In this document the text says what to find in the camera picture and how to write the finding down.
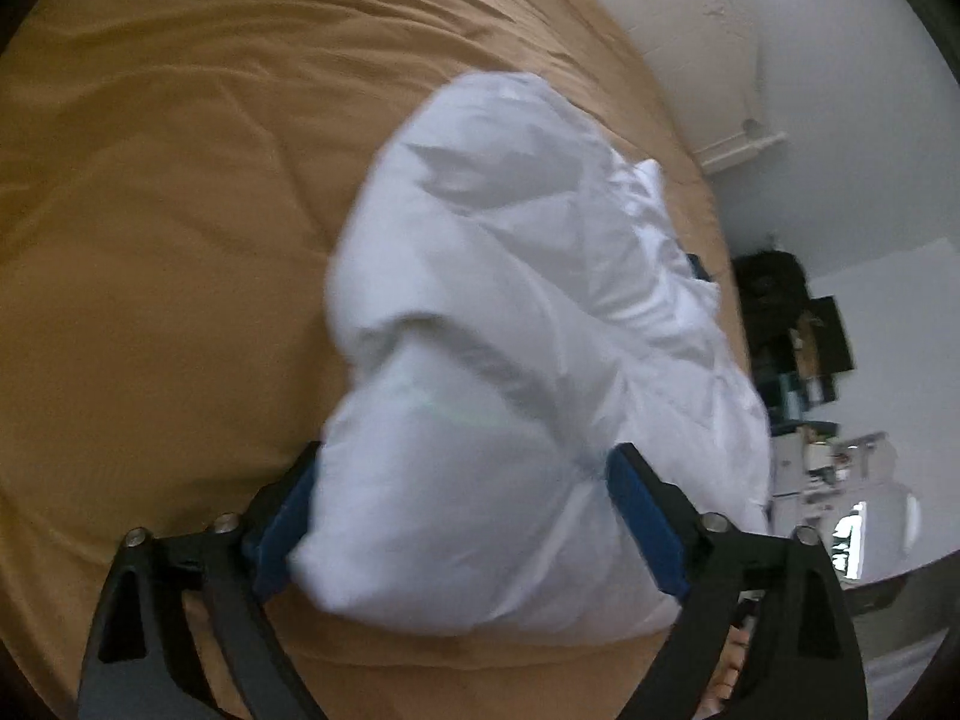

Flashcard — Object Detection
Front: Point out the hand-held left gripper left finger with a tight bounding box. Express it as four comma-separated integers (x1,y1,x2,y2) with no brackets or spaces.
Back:
79,439,327,720

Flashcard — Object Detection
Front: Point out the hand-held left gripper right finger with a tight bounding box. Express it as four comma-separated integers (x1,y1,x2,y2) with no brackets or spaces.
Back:
606,442,871,720

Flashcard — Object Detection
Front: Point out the white puffer jacket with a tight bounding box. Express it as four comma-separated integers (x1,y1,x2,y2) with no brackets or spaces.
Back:
289,71,773,638

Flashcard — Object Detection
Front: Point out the black backpack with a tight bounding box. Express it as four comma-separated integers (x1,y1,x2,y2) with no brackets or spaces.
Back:
731,247,812,370

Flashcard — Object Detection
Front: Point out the black monitor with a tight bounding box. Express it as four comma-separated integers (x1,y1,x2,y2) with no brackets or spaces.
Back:
806,296,857,377

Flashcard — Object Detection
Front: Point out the white dressing table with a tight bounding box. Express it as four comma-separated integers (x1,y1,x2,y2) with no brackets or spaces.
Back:
769,431,931,587

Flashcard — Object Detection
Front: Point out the white bed headboard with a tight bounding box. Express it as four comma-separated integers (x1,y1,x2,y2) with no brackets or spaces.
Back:
570,0,790,175

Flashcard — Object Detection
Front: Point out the bed with tan quilt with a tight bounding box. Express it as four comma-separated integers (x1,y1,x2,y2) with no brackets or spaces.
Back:
0,0,745,720

